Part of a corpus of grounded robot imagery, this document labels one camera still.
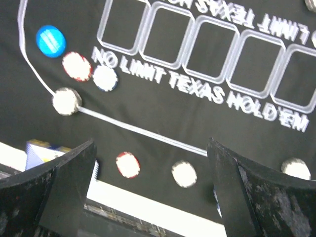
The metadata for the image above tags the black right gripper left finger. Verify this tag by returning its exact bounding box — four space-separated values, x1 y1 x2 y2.
0 140 97 237

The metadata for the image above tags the blue white 5 chip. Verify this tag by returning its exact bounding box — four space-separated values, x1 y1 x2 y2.
92 65 119 92

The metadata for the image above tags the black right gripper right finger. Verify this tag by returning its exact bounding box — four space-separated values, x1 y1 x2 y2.
207 138 316 237

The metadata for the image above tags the blue playing card deck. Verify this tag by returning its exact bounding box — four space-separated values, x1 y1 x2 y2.
25 139 99 188

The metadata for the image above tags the red white chip near edge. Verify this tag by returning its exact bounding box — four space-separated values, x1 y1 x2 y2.
116 152 140 179

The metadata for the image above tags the grey white 1 chip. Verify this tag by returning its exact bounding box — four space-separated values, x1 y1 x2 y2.
52 87 82 116

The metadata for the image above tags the blue small blind button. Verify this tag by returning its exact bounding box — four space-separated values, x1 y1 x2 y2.
36 25 67 58

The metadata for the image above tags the blue white chip stack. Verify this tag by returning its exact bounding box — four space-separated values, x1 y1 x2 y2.
281 158 312 180

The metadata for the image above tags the red white 100 chip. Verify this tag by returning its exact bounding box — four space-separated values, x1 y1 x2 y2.
62 51 92 82

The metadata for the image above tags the black poker table mat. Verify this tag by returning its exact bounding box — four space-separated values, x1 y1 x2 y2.
0 0 316 225

